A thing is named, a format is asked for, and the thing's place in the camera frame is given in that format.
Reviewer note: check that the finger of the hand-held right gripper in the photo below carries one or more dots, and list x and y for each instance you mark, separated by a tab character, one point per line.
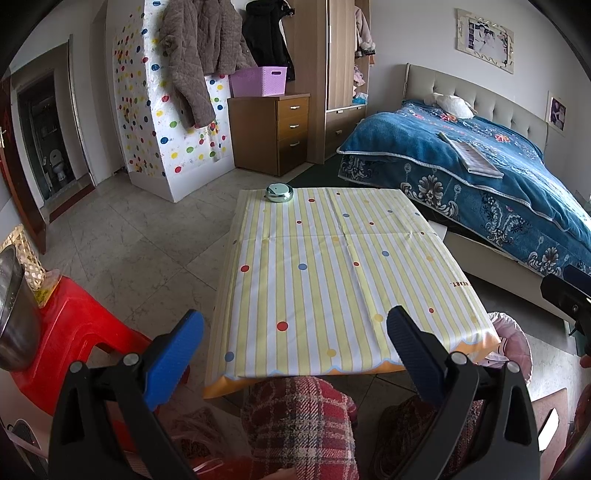
563	295

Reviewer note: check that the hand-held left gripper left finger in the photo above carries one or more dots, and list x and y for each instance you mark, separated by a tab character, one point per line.
173	355

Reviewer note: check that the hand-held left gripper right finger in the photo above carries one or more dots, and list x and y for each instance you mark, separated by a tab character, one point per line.
411	355

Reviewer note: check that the clear plastic bag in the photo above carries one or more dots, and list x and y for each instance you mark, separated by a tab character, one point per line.
207	438

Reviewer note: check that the red plastic stool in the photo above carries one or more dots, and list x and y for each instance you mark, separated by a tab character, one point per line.
74	318

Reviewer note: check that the striped dotted tablecloth table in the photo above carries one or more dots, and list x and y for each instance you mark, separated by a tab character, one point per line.
323	277

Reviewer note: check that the white paper sheet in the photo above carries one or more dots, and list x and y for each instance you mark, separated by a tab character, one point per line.
437	230

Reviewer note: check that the person's plaid pants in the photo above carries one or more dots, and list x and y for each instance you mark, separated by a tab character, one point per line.
300	424

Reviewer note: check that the dark flat panel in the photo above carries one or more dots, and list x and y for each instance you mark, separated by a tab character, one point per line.
553	430

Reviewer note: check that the yellow packet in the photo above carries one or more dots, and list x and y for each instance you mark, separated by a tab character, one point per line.
47	290

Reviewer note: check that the steel bowl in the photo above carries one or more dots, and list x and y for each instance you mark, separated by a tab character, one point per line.
16	323

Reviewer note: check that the folded grey cloth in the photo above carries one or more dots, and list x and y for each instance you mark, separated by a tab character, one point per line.
473	154

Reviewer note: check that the woven gold basket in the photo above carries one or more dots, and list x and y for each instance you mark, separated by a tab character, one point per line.
23	256

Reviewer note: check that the polka dot covered cabinet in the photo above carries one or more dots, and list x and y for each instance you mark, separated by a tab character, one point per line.
184	157

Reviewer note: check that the beige upholstered bed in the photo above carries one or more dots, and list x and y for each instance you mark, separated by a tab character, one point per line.
489	92

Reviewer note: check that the bed with blue blanket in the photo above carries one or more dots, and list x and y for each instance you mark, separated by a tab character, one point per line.
406	138

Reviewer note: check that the white pillow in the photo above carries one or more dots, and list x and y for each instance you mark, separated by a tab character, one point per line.
455	105

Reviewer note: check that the white toilet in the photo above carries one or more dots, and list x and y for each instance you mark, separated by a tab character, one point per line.
58	165

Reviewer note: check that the dark red door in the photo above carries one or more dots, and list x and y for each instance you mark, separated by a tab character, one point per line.
18	184

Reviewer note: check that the wooden drawer cabinet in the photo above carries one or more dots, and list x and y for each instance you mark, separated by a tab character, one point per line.
258	134

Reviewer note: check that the purple plastic basket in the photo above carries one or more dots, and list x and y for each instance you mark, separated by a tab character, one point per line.
258	82

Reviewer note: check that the brown quilted jacket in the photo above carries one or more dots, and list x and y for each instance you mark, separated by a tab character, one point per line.
194	50

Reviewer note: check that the wooden wardrobe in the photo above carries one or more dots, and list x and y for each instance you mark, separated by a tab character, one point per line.
339	55

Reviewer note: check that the pink hanging garment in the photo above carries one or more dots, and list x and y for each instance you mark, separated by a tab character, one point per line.
364	27

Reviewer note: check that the black coat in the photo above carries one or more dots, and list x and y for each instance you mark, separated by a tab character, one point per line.
268	37

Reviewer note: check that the small wall picture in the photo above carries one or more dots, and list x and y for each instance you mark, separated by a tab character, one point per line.
557	113

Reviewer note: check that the framed wall poster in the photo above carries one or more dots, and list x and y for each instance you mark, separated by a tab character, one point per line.
485	39

